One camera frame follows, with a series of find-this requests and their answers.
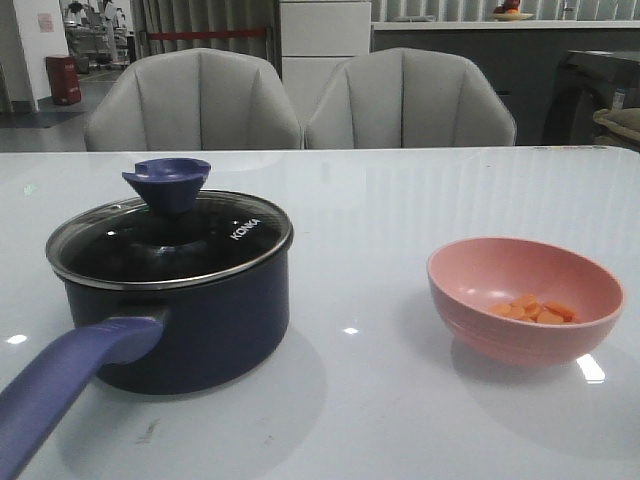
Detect beige cushion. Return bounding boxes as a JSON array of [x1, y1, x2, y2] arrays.
[[593, 108, 640, 152]]

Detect red barrier belt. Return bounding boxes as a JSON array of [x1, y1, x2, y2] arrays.
[[147, 27, 269, 41]]

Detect left grey upholstered chair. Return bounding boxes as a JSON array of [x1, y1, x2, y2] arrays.
[[84, 48, 302, 152]]

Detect red bin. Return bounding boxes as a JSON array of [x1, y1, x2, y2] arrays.
[[45, 55, 81, 105]]

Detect glass pot lid blue knob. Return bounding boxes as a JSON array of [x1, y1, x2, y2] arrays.
[[46, 157, 293, 291]]

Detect white cabinet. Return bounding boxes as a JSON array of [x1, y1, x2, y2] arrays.
[[279, 1, 371, 124]]

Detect grey upholstered chair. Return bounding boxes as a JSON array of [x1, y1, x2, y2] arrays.
[[304, 48, 517, 150], [84, 48, 302, 152]]

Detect pink plastic bowl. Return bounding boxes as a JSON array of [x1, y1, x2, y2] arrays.
[[427, 237, 624, 367]]

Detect dark appliance at right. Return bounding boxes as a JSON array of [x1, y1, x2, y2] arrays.
[[541, 50, 639, 145]]

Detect right grey upholstered chair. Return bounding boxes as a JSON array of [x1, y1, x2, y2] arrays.
[[304, 48, 517, 150]]

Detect orange ham slices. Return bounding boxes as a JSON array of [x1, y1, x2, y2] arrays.
[[489, 294, 577, 325]]

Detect dark blue saucepan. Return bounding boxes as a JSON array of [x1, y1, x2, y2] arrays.
[[0, 189, 295, 480]]

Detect fruit plate on counter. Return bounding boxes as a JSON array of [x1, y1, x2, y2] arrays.
[[491, 0, 534, 21]]

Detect grey counter white top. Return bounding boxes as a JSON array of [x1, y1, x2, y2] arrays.
[[371, 20, 639, 145]]

